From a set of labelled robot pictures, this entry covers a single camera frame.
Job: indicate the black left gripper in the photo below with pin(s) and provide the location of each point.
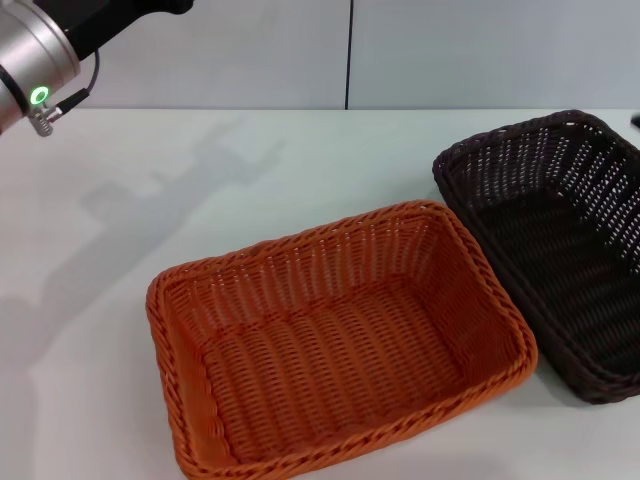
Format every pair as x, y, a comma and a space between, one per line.
115, 17

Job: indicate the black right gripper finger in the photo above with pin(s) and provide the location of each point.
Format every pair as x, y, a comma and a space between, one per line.
636, 121

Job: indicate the dark brown woven basket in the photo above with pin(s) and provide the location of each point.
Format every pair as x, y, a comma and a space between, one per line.
560, 250

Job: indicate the orange woven plastic basket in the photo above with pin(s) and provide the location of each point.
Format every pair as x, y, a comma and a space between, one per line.
340, 350

